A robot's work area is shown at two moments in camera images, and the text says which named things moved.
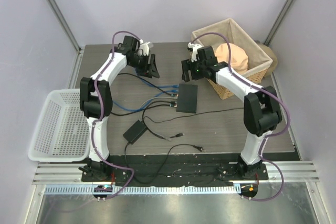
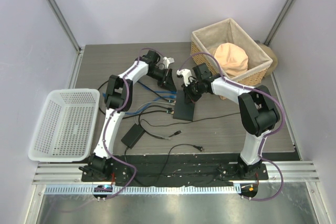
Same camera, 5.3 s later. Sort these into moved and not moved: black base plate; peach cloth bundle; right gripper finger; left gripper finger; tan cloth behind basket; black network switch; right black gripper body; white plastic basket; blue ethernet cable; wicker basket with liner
Moved: right black gripper body; black network switch; blue ethernet cable; right gripper finger; left gripper finger
Not moved: peach cloth bundle; white plastic basket; tan cloth behind basket; wicker basket with liner; black base plate
